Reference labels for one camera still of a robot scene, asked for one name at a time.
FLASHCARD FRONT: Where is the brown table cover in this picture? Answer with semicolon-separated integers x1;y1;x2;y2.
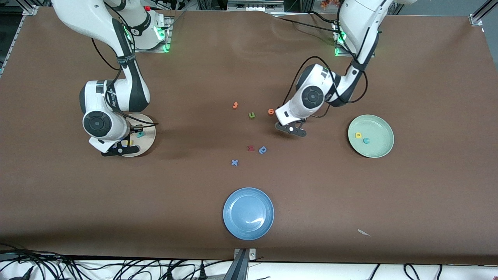
0;8;498;266

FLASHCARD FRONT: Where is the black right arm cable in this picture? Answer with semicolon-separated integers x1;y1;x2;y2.
91;0;159;127

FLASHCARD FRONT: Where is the blue plate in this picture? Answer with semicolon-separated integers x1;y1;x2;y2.
223;187;275;241

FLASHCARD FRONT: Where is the aluminium frame profile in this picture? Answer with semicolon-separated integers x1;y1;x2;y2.
16;0;51;16
469;0;498;27

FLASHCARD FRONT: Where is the black base power cable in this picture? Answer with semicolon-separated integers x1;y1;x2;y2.
268;11;343;35

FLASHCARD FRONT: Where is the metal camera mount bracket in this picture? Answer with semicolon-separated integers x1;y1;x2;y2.
224;248;257;280

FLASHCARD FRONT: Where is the beige brown plate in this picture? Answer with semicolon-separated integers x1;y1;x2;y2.
117;113;156;158

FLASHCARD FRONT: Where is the grey metal box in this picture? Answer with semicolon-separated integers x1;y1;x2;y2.
227;0;284;12

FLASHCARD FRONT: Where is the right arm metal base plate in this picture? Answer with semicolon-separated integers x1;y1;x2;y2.
130;16;172;53

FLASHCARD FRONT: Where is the pale green plate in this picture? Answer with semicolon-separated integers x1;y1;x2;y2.
347;114;395;159

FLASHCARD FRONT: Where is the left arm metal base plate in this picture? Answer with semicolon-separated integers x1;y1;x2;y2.
334;21;376;58

